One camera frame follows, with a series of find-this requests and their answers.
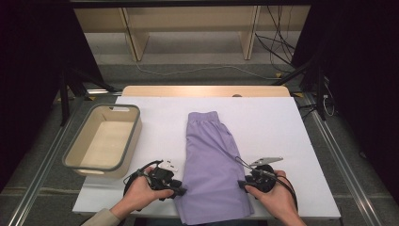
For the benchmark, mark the black frame bar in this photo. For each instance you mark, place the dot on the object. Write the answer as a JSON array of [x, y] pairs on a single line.
[[188, 3]]

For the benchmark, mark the person's right hand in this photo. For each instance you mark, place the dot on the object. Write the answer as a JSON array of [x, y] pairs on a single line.
[[279, 201]]

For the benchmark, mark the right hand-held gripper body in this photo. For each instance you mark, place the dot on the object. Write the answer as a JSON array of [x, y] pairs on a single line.
[[265, 179]]

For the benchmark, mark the beige wooden desk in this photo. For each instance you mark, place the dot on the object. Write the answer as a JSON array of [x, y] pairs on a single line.
[[188, 19]]

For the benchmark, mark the beige storage basket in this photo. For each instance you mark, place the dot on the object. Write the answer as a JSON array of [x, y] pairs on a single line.
[[106, 144]]

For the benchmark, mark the white table cover sheet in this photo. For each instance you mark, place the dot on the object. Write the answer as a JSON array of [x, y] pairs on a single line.
[[266, 125]]

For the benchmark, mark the purple shorts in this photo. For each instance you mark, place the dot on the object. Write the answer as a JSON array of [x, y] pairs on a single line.
[[213, 172]]

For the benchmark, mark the black metal stand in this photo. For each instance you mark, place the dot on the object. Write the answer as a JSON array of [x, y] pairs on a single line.
[[320, 94], [64, 100]]

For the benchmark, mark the aluminium floor rail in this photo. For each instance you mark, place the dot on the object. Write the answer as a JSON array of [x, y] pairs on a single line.
[[345, 169], [37, 182]]

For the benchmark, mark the dark curtain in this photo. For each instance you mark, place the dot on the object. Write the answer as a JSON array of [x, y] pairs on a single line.
[[31, 78], [367, 78]]

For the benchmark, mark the person's left hand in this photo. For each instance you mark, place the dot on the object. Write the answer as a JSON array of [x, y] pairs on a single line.
[[138, 196]]

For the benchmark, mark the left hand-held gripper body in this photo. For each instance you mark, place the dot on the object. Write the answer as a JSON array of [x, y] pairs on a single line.
[[163, 179]]

